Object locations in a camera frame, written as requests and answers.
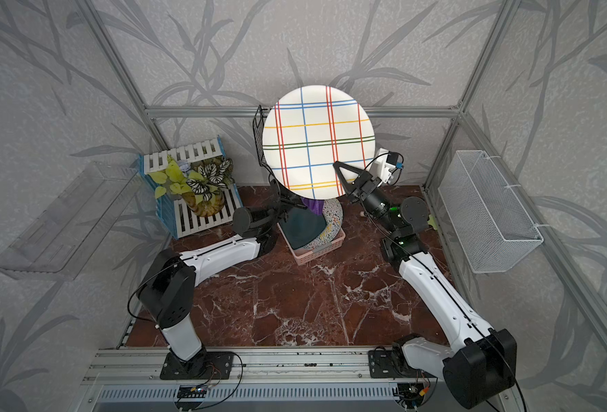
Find colourful squiggle pattern plate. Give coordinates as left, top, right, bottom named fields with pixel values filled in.
left=303, top=198, right=344, bottom=251

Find teal square plate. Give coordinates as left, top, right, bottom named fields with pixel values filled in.
left=279, top=208, right=327, bottom=250

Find white plaid striped round plate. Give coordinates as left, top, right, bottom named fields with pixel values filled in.
left=261, top=85, right=376, bottom=200

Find purple microfiber cloth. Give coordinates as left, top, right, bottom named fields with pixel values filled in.
left=301, top=197, right=325, bottom=216

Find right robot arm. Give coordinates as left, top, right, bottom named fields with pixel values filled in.
left=334, top=161, right=520, bottom=410

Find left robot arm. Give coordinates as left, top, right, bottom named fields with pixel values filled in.
left=130, top=195, right=305, bottom=380

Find pink perforated plastic basket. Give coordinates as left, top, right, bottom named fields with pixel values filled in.
left=284, top=228, right=346, bottom=265

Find potted plant variegated leaves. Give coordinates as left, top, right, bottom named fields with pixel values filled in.
left=148, top=156, right=235, bottom=217

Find blue white slatted crate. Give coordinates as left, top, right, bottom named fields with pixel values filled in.
left=138, top=137, right=243, bottom=240

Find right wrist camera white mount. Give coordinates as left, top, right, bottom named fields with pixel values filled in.
left=370, top=148, right=405, bottom=185

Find light green scraper wooden handle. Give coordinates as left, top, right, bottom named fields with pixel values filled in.
left=427, top=215, right=438, bottom=231

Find black wire wall basket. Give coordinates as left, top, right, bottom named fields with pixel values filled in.
left=252, top=105, right=354, bottom=168

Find white mesh wall basket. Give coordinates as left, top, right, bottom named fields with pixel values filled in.
left=439, top=150, right=544, bottom=273

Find clear plastic wall shelf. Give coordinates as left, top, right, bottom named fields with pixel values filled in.
left=0, top=161, right=142, bottom=282

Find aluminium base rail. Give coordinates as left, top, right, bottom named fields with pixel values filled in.
left=71, top=346, right=521, bottom=412

